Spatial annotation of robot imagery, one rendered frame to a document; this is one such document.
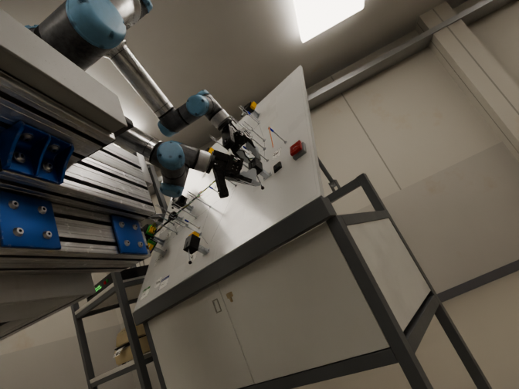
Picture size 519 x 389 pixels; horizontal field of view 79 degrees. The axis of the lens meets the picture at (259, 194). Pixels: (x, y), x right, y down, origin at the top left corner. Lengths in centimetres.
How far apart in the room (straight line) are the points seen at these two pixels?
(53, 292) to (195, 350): 94
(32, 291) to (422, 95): 378
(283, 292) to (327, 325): 18
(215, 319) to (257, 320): 22
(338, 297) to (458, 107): 317
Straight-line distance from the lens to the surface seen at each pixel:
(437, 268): 350
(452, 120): 389
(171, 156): 93
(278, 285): 115
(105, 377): 215
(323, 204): 98
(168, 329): 164
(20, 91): 50
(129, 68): 125
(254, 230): 116
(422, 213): 352
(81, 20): 80
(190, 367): 159
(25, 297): 65
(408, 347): 105
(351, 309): 104
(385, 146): 367
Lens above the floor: 65
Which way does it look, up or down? 18 degrees up
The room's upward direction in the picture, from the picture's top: 24 degrees counter-clockwise
